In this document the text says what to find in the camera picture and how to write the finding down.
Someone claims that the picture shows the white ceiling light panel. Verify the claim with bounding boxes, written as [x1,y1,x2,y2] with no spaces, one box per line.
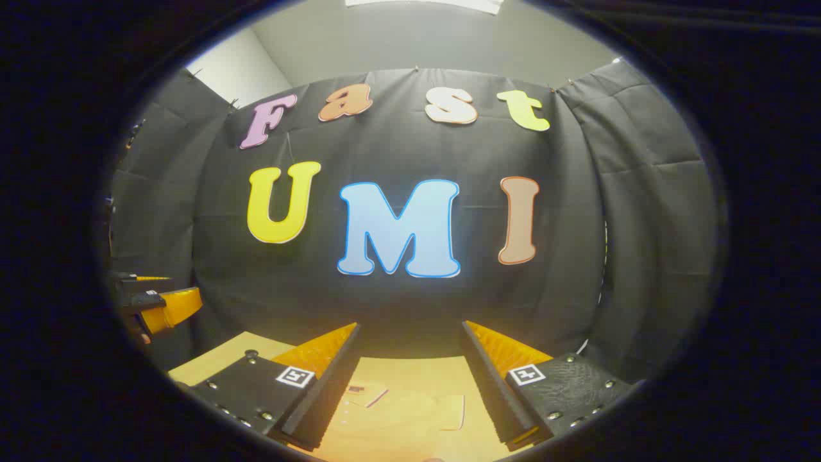
[345,0,505,15]

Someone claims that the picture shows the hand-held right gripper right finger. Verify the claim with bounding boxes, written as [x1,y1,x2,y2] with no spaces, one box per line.
[461,320,642,453]

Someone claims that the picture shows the orange T-shirt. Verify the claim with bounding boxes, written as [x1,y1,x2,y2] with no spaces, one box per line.
[321,379,501,462]

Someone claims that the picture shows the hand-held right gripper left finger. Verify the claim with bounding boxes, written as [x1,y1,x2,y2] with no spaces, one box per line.
[176,321,361,453]

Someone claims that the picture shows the black backdrop cloth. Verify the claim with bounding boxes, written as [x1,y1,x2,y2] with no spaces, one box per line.
[106,61,719,386]

